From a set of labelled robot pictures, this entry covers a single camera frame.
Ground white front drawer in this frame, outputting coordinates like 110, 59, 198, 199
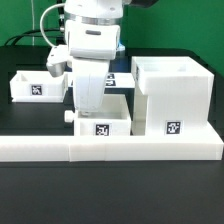
64, 94, 131, 136

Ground white drawer cabinet box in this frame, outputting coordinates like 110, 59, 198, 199
131, 56, 214, 135

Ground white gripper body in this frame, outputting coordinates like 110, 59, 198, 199
72, 58, 110, 113

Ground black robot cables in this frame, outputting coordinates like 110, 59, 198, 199
3, 19, 66, 47

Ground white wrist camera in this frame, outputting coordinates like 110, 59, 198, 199
46, 45, 72, 77

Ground white drawer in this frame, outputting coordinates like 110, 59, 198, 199
64, 94, 131, 136
10, 70, 67, 103

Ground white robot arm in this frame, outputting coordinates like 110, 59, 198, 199
64, 0, 158, 113

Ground white L-shaped obstacle wall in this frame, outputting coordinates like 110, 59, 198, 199
0, 125, 224, 162

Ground white marker tag plate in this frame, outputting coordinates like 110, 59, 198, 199
67, 71, 136, 89

